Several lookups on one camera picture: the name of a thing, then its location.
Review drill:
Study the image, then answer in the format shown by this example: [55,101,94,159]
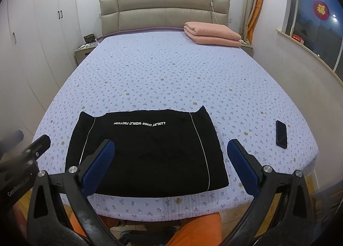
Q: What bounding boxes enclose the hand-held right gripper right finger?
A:
[226,139,318,246]

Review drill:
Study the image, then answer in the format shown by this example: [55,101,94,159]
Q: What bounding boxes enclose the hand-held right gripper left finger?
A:
[26,139,116,246]

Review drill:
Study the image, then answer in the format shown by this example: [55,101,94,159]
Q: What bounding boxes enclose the bed with floral sheet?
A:
[32,27,320,221]

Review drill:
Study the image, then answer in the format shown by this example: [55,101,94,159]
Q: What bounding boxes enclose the wooden windowsill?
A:
[276,29,343,83]

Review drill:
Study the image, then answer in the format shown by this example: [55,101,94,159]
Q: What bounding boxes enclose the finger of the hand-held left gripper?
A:
[16,135,51,167]
[0,130,24,152]

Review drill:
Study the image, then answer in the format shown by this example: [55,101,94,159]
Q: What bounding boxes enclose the folded pink blanket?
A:
[184,21,242,47]

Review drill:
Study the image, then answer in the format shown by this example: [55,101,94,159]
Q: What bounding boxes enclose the black smartphone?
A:
[276,120,288,149]

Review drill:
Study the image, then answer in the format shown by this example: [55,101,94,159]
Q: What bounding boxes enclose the orange and cream curtain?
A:
[241,0,268,44]

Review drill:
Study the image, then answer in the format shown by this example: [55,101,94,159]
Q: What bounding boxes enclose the white wardrobe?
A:
[0,0,83,139]

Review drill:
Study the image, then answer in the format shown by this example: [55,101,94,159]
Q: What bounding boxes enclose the person's orange pants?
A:
[12,200,223,246]

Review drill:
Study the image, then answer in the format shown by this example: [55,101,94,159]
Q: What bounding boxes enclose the black hooded jacket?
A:
[66,105,229,198]

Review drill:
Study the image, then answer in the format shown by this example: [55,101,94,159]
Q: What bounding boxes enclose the round red window decoration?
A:
[313,0,331,21]

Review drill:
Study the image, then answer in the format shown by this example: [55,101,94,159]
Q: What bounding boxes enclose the window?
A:
[284,0,343,72]

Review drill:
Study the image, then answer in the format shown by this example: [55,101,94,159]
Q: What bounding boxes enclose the grey nightstand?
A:
[240,39,254,57]
[74,43,100,65]

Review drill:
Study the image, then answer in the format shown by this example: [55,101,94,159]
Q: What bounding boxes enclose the beige padded headboard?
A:
[99,0,231,37]

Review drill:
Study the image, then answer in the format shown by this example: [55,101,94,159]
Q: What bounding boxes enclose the white charging cable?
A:
[210,0,223,25]

